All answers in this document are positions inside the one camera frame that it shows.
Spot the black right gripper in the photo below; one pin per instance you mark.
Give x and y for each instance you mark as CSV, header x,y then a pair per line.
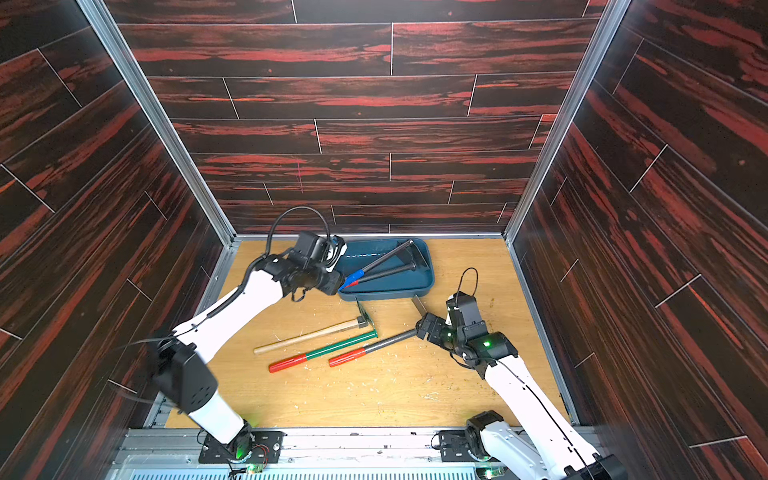
x,y
431,325

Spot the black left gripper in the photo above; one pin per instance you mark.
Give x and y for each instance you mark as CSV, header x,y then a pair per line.
x,y
334,284

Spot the grey hoe red grip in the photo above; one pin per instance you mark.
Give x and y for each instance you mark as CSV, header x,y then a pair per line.
x,y
412,259
394,322

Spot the chrome hoe blue grip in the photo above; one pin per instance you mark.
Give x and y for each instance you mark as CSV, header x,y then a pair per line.
x,y
354,278

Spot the green handle red tip hoe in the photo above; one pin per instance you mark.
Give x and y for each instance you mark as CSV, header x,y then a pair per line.
x,y
331,348

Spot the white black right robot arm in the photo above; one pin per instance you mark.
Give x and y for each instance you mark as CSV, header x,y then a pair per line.
x,y
553,449

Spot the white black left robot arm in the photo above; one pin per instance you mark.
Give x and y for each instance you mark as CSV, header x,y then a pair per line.
x,y
179,364

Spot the teal plastic storage box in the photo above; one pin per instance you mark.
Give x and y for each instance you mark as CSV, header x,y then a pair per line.
x,y
403,285

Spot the wooden handle hammer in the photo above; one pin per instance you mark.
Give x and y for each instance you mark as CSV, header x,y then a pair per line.
x,y
361,321

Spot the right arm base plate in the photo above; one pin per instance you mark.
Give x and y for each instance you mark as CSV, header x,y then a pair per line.
x,y
459,447

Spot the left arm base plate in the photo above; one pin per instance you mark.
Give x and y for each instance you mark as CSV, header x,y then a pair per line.
x,y
258,447

